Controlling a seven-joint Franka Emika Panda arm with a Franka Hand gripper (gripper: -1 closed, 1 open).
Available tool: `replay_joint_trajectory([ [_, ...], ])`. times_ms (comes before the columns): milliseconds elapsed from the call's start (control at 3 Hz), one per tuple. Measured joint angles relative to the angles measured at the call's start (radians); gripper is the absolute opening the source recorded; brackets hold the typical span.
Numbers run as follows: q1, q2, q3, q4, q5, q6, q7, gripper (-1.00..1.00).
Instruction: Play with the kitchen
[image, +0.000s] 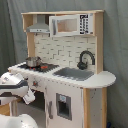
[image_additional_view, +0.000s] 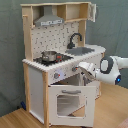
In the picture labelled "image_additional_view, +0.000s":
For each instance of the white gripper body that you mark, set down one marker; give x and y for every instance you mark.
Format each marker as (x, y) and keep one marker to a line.
(89, 69)

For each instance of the white microwave door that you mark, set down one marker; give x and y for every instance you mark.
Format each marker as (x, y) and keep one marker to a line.
(92, 12)

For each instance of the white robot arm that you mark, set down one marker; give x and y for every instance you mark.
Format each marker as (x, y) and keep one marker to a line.
(108, 72)

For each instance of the wooden toy kitchen unit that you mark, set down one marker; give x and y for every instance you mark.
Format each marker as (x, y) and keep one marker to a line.
(39, 78)

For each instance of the right red stove knob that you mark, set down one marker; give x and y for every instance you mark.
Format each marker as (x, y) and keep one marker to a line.
(74, 68)

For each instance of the red stove knob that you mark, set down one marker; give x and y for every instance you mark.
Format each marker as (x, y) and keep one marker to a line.
(74, 68)
(56, 75)

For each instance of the white dishwasher cabinet door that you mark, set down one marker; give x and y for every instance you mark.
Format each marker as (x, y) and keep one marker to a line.
(86, 81)

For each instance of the grey toy sink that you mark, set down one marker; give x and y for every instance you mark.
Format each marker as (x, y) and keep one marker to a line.
(79, 51)

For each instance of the white oven door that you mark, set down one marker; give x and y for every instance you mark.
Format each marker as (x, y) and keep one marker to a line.
(72, 105)

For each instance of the black toy faucet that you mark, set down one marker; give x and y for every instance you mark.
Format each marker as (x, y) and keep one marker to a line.
(73, 40)

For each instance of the black toy stovetop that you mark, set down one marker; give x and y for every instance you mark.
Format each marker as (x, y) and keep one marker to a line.
(57, 59)

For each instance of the left red stove knob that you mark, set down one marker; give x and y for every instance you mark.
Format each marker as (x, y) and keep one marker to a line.
(56, 75)

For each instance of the silver toy pot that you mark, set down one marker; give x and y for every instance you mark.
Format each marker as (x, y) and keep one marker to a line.
(49, 56)

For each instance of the grey range hood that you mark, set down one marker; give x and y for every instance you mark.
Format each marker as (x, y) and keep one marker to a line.
(48, 18)

